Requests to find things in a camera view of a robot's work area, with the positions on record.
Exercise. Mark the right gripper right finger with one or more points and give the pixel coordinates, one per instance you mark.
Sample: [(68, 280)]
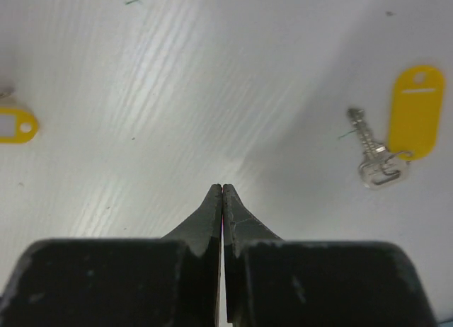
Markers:
[(274, 282)]

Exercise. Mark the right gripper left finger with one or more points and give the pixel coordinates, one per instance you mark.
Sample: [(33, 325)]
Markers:
[(170, 281)]

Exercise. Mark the yellow tagged key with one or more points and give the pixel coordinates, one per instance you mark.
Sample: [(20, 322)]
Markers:
[(18, 123)]

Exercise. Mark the yellow key tag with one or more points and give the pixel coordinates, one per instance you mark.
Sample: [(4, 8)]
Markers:
[(415, 113)]

